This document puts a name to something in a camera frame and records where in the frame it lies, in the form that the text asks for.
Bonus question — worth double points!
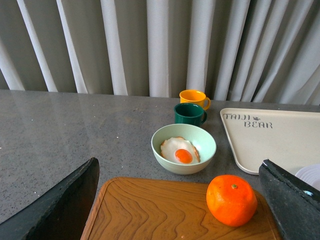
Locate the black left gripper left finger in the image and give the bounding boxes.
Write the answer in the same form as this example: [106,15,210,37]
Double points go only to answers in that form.
[0,157,100,240]

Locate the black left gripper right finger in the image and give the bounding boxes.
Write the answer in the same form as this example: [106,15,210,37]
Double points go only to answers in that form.
[258,159,320,240]

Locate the white ridged plate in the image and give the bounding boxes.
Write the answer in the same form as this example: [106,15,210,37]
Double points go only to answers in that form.
[295,163,320,190]

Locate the orange mandarin fruit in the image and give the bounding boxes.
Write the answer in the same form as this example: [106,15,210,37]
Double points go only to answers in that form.
[206,174,258,227]

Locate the wooden cutting board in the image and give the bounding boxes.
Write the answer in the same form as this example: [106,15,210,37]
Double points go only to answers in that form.
[81,177,281,240]

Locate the cream bear tray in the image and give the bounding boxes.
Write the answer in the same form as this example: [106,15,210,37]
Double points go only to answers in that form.
[220,108,320,175]

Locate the light green bowl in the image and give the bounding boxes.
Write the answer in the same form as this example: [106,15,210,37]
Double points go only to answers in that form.
[151,123,217,175]

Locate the fake fried egg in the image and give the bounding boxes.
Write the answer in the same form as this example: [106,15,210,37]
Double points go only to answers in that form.
[160,136,200,164]

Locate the dark green mug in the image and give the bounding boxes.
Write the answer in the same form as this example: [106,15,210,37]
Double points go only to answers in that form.
[174,102,208,127]

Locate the yellow mug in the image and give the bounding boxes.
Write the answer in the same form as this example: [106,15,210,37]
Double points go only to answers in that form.
[179,89,211,110]

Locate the grey white curtain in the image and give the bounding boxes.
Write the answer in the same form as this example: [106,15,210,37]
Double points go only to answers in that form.
[0,0,320,105]

